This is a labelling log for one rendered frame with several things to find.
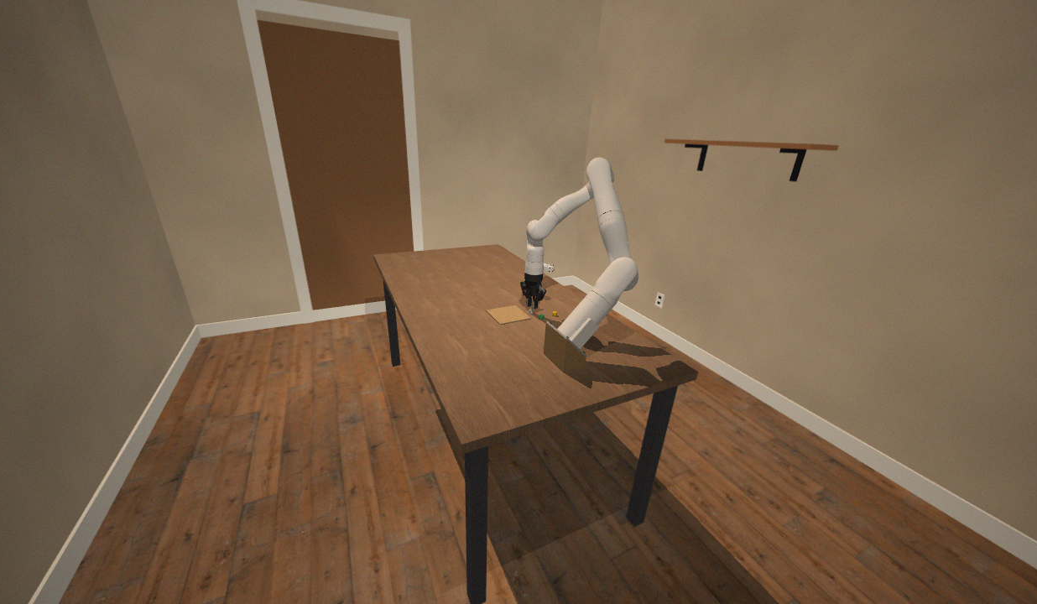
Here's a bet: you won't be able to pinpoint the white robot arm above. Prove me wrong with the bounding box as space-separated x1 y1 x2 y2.
525 158 638 349

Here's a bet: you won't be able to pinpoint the tan square mat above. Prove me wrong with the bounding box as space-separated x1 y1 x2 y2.
486 305 530 325

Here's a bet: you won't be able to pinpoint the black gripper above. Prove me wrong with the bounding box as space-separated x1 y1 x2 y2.
520 272 546 310

